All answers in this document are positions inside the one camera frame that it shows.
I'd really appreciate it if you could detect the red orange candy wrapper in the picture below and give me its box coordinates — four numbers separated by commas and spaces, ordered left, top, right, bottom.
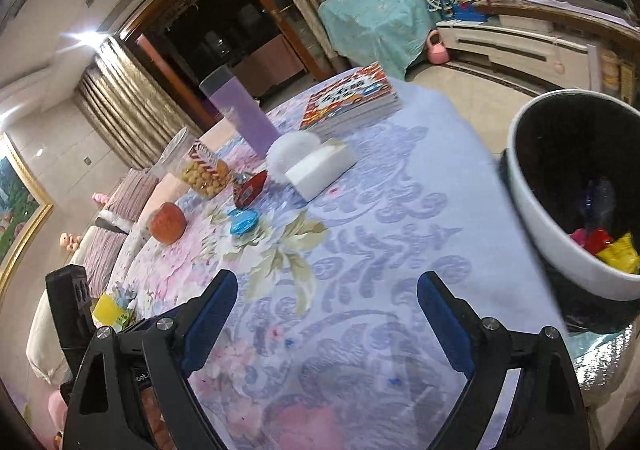
232, 170, 267, 210

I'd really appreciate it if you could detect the framed landscape painting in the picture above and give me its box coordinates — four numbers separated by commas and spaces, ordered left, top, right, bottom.
1, 133, 53, 296

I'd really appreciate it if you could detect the white and wood TV cabinet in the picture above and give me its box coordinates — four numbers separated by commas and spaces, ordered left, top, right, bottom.
437, 0, 639, 107

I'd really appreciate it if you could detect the pink kettlebell toy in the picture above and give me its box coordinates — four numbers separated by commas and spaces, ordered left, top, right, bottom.
425, 29, 450, 66

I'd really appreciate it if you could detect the white foam block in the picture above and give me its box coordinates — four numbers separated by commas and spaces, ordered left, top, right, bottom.
285, 139, 357, 202

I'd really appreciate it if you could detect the white round trash bin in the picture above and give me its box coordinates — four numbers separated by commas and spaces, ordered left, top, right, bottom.
499, 90, 639, 334

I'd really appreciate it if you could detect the yellow foil wrapper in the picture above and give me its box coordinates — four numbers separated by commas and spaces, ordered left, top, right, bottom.
597, 233, 640, 275

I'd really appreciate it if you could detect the blue toy hairbrush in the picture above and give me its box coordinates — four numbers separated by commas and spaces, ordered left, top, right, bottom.
228, 209, 259, 237

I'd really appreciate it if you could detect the red snack wrapper with barcode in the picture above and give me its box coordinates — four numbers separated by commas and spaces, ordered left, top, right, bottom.
584, 228, 614, 255

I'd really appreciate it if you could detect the purple tall tumbler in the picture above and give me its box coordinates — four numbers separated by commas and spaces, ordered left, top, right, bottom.
200, 65, 280, 159

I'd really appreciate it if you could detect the teal cloth covered furniture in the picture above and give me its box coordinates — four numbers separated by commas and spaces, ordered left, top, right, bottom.
319, 0, 439, 80

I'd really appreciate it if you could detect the pink striped sofa cushion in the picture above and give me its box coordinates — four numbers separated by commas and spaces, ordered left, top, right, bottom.
75, 170, 158, 296

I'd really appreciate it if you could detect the white foam fruit net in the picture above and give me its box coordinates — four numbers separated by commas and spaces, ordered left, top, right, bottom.
266, 131, 321, 185

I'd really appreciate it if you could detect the orange red apple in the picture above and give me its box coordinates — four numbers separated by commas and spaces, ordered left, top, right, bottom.
148, 202, 186, 245

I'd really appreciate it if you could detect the floral pastel tablecloth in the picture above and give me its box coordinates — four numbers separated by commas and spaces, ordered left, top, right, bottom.
111, 81, 562, 449

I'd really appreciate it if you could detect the stack of children's books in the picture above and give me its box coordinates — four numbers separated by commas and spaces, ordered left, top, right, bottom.
299, 62, 401, 139

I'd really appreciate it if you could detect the beige striped curtain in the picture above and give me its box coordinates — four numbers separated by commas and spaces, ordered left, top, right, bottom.
74, 0, 342, 169

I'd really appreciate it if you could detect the clear plastic snack jar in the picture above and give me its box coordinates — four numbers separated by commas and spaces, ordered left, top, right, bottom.
156, 126, 231, 199

